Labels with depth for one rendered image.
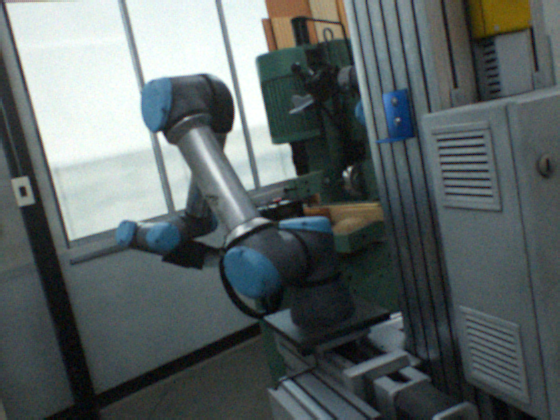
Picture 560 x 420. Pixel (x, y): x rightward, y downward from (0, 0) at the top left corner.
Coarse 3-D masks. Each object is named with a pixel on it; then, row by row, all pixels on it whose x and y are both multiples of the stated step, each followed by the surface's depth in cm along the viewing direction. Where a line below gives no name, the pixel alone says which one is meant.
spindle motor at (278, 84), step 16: (288, 48) 183; (256, 64) 188; (272, 64) 183; (288, 64) 183; (304, 64) 187; (272, 80) 185; (288, 80) 184; (272, 96) 187; (288, 96) 185; (304, 96) 187; (272, 112) 188; (288, 112) 186; (304, 112) 187; (272, 128) 190; (288, 128) 187; (304, 128) 187; (272, 144) 194
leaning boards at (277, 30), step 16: (272, 0) 347; (288, 0) 354; (304, 0) 361; (320, 0) 364; (336, 0) 373; (272, 16) 346; (288, 16) 351; (320, 16) 364; (336, 16) 375; (272, 32) 342; (288, 32) 346; (320, 32) 363; (336, 32) 374; (272, 48) 342
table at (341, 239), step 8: (368, 224) 176; (376, 224) 179; (384, 224) 182; (352, 232) 170; (360, 232) 173; (368, 232) 176; (376, 232) 179; (384, 232) 182; (336, 240) 172; (344, 240) 170; (352, 240) 170; (360, 240) 173; (368, 240) 175; (336, 248) 173; (344, 248) 170; (352, 248) 170
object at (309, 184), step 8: (304, 176) 194; (312, 176) 195; (320, 176) 199; (288, 184) 196; (296, 184) 194; (304, 184) 192; (312, 184) 195; (320, 184) 198; (296, 192) 195; (304, 192) 192; (312, 192) 195
